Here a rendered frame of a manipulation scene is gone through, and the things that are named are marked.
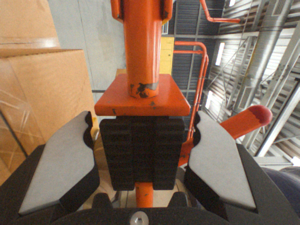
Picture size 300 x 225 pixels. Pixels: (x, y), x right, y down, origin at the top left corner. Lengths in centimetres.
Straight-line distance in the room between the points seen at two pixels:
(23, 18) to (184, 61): 1061
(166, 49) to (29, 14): 684
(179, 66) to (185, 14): 336
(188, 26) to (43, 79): 1092
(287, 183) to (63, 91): 42
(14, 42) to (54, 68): 57
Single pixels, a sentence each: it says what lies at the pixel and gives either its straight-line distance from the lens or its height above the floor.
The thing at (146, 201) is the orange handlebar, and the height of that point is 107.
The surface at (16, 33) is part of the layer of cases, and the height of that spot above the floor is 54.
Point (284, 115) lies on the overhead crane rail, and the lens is 275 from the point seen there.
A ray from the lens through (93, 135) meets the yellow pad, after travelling 30.
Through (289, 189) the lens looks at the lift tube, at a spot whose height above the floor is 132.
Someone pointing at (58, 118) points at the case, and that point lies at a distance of 23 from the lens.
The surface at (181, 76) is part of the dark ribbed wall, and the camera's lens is 1124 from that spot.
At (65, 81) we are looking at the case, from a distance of 25.
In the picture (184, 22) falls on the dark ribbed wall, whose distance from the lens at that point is 1103.
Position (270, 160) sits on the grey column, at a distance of 246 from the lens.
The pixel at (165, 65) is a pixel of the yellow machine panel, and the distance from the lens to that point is 754.
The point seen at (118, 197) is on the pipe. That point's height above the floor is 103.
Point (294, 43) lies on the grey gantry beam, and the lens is 280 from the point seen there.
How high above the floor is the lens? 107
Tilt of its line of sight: 2 degrees up
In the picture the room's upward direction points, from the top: 90 degrees clockwise
